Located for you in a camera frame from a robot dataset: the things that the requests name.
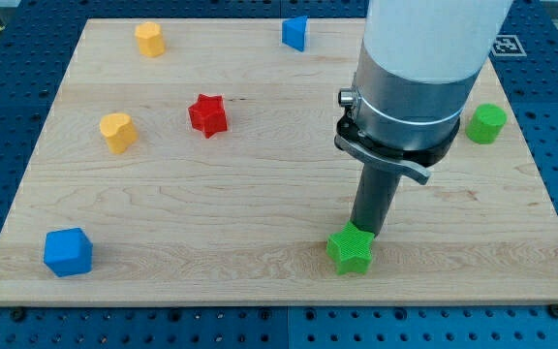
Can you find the green star block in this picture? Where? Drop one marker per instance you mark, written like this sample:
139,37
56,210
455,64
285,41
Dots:
350,249

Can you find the blue cube block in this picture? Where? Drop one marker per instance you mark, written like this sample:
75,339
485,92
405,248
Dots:
68,252

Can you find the yellow heart block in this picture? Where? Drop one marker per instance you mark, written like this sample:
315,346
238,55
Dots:
118,131

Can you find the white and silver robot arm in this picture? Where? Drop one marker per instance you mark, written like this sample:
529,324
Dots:
418,62

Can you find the dark cylindrical pointer tool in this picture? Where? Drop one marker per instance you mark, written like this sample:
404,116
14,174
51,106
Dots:
374,196

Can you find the blue triangular prism block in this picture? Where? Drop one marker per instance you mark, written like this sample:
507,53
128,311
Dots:
294,32

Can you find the yellow hexagon block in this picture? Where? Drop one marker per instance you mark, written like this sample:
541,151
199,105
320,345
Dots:
150,39

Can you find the fiducial marker tag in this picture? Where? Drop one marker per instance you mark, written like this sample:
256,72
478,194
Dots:
507,46

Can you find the red star block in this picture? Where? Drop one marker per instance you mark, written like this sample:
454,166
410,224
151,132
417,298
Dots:
208,115

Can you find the wooden board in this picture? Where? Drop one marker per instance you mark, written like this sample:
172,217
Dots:
242,218

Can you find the green cylinder block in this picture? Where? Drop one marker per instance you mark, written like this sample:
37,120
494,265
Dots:
486,124

